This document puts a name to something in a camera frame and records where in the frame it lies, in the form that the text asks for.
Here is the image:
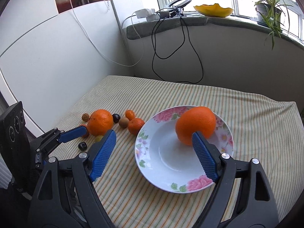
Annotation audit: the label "dark cherry tomato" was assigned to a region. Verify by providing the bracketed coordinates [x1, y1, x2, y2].
[78, 142, 87, 151]

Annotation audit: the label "brown kiwi-like fruit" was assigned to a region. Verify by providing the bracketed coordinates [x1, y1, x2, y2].
[81, 113, 90, 123]

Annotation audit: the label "large dimpled orange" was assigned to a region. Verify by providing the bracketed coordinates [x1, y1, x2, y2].
[87, 109, 114, 136]

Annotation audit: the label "floral white plate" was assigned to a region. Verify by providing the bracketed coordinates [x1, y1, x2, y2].
[134, 105, 234, 194]

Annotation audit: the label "large smooth orange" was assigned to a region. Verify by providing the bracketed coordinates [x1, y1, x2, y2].
[175, 107, 216, 146]

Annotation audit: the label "yellow green fruit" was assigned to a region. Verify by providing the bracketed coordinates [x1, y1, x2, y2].
[95, 135, 103, 143]

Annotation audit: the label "brown longan fruit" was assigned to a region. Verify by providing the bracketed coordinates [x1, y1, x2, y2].
[119, 117, 130, 129]

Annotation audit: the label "dark plum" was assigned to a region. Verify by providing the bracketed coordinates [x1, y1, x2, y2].
[112, 113, 121, 124]

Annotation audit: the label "small orange tomato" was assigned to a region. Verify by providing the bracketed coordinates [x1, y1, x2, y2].
[125, 110, 136, 120]

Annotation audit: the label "striped tablecloth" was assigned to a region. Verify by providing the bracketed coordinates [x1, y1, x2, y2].
[57, 76, 303, 227]

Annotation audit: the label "white power strip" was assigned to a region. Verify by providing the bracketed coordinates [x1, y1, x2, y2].
[135, 8, 160, 22]

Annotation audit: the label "yellow bowl on sill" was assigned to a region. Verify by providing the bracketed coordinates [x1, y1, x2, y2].
[194, 3, 234, 18]

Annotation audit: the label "potted spider plant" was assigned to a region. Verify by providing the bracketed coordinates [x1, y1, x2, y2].
[255, 0, 293, 49]

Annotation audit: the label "black cable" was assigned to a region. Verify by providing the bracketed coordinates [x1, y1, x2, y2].
[150, 9, 205, 85]

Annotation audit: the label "white cable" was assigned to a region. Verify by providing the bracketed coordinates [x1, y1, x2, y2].
[62, 0, 145, 67]

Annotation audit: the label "ring light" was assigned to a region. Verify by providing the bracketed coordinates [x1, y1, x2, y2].
[164, 0, 192, 15]

